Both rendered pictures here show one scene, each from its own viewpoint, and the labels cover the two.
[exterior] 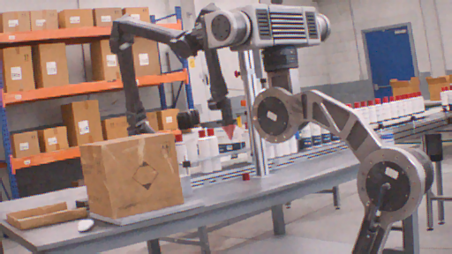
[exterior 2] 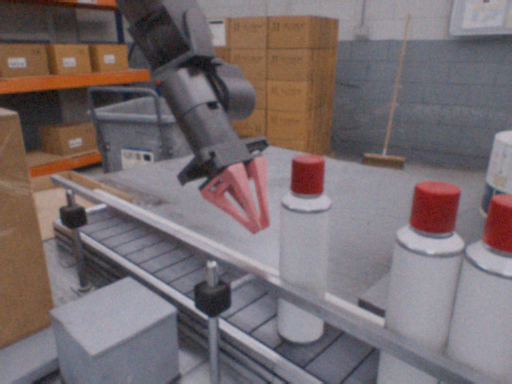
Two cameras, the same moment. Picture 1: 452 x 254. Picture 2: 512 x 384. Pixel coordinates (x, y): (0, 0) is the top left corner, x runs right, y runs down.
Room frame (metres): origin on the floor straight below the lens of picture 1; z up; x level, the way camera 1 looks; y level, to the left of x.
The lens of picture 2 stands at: (2.45, -0.16, 1.19)
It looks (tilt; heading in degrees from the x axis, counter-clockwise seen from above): 20 degrees down; 79
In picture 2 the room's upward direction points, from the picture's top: straight up
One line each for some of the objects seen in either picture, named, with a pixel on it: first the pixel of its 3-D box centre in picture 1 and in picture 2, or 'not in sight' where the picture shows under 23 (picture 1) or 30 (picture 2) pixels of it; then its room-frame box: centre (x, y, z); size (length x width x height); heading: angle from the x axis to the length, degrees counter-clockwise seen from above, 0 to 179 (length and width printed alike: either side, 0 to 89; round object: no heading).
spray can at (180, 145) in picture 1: (181, 156); (303, 251); (2.59, 0.22, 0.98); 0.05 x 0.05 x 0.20
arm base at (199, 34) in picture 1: (206, 33); not in sight; (1.98, 0.02, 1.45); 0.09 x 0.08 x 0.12; 136
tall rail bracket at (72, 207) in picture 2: not in sight; (91, 237); (2.33, 0.45, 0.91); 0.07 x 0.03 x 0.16; 35
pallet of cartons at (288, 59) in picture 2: not in sight; (267, 97); (3.45, 3.89, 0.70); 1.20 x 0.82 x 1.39; 141
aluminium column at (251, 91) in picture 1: (252, 105); not in sight; (2.66, -0.14, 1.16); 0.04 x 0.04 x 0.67; 35
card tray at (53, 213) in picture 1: (44, 215); (45, 203); (2.18, 0.80, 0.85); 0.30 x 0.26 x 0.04; 125
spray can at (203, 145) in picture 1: (204, 152); (419, 299); (2.66, 0.11, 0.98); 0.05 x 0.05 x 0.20
